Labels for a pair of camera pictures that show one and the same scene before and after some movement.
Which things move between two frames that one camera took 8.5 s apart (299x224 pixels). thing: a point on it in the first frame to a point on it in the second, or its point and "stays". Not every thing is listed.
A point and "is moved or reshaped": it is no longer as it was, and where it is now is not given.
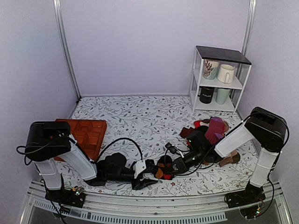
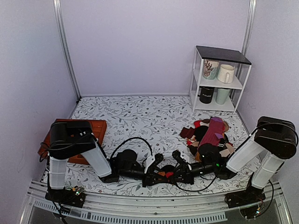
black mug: x=206 y=94 stays
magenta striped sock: x=215 y=131 stays
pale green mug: x=221 y=95 stays
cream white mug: x=226 y=73 stays
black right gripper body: x=198 y=155 to x=207 y=169
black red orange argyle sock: x=164 y=170 is moved or reshaped
